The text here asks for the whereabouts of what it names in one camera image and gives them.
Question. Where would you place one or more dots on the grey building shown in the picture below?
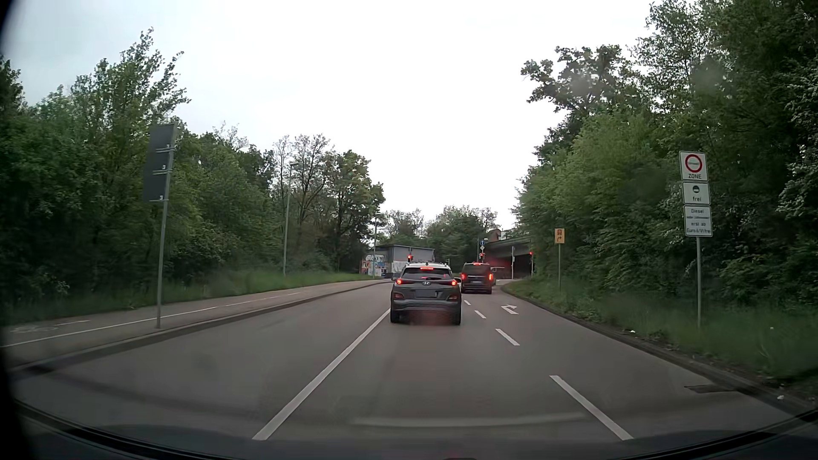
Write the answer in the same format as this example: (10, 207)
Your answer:
(402, 257)

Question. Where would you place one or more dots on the grey car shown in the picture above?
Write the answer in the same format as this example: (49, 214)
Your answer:
(426, 292)

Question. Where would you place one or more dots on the dark car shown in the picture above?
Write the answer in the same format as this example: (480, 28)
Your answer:
(477, 277)

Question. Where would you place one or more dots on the concrete bridge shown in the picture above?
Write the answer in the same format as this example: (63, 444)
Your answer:
(510, 250)

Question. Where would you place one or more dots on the grey asphalt road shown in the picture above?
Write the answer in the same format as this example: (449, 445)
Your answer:
(447, 370)

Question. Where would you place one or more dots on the orange road sign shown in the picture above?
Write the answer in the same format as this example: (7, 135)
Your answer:
(559, 236)

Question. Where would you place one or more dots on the road markings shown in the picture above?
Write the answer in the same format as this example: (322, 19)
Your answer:
(317, 380)

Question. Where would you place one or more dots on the grass verge with path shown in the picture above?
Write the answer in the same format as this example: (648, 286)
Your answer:
(211, 285)

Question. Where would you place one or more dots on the car's own bonnet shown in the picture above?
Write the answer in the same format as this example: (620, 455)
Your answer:
(409, 450)

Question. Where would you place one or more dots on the road sign seen from behind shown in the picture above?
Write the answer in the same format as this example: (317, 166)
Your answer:
(159, 166)

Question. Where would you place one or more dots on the wood of tall trees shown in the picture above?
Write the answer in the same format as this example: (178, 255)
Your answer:
(671, 166)

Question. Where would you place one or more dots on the white zone road sign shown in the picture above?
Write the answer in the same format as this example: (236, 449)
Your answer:
(695, 191)

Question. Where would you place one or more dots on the grey cycle path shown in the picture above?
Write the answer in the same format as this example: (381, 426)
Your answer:
(128, 321)

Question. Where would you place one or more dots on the wood of green trees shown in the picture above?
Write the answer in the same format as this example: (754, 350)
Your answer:
(96, 198)

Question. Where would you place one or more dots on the grass verge with signs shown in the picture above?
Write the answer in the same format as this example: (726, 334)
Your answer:
(735, 335)

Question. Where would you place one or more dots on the lamp post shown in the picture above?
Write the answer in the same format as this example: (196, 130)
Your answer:
(375, 246)
(287, 223)

